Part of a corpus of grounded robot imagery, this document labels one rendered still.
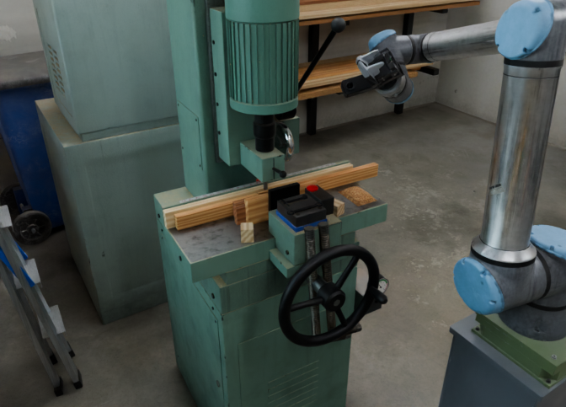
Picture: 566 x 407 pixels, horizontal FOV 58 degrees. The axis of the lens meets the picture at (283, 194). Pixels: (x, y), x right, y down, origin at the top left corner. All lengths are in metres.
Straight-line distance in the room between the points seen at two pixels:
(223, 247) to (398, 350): 1.23
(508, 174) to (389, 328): 1.32
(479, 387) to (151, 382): 1.24
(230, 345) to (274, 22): 0.84
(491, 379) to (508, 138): 0.73
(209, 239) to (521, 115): 0.78
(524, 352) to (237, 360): 0.78
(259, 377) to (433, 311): 1.18
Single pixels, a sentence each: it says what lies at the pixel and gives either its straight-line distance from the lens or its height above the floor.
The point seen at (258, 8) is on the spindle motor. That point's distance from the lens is 1.20.
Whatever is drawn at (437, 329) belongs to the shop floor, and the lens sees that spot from 2.46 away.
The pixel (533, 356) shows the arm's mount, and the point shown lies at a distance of 1.55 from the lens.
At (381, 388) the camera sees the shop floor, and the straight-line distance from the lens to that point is 2.18.
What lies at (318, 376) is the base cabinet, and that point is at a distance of 1.76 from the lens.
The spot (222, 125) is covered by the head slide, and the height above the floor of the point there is 1.12.
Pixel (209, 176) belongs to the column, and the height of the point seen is 0.94.
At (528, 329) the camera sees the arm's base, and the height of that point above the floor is 0.65.
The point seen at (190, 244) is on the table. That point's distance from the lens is 1.31.
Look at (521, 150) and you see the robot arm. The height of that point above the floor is 1.18.
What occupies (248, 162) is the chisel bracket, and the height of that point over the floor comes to 1.03.
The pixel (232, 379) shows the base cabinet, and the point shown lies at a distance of 1.56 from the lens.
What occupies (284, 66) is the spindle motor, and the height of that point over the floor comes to 1.31.
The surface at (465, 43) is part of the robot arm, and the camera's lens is 1.54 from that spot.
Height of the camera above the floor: 1.62
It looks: 28 degrees down
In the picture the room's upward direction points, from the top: straight up
